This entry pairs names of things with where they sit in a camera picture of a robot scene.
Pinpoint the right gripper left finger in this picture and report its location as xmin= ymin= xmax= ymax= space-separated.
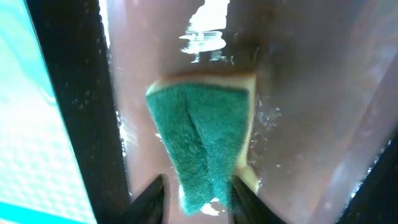
xmin=119 ymin=174 xmax=170 ymax=224

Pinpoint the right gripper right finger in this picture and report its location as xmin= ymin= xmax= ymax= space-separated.
xmin=229 ymin=175 xmax=285 ymax=224

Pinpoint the green and yellow sponge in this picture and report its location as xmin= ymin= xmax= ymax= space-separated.
xmin=146 ymin=73 xmax=259 ymax=215

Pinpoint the black water tray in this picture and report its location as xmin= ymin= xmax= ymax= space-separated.
xmin=26 ymin=0 xmax=397 ymax=223

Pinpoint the teal plastic tray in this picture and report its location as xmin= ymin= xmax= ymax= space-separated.
xmin=1 ymin=0 xmax=96 ymax=223

